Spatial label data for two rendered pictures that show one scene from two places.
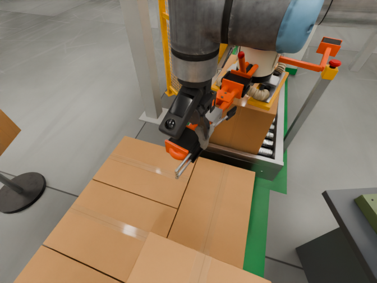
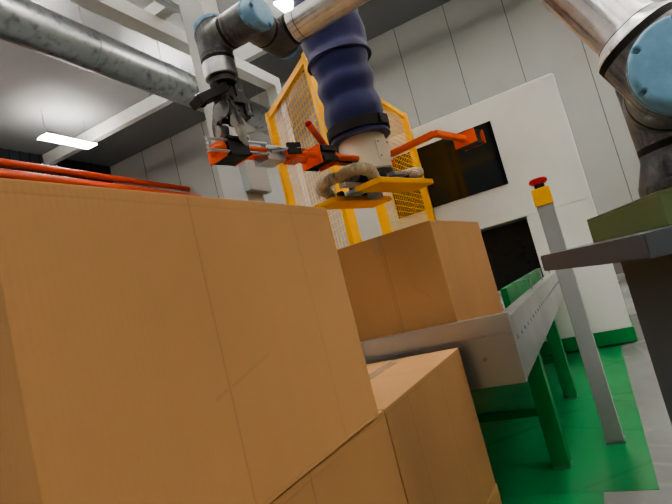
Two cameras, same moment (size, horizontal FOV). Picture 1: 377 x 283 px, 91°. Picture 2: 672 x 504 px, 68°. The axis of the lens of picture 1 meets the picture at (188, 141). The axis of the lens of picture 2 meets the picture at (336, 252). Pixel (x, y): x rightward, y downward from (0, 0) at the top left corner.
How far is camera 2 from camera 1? 1.29 m
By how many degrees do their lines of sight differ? 56
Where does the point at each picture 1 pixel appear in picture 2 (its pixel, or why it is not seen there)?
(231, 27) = (221, 25)
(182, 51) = (203, 55)
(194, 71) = (212, 63)
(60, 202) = not seen: outside the picture
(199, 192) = not seen: hidden behind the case
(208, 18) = (210, 29)
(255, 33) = (231, 21)
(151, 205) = not seen: hidden behind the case
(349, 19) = (307, 18)
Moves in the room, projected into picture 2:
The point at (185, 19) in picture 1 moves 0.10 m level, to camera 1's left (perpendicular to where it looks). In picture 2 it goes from (201, 37) to (167, 49)
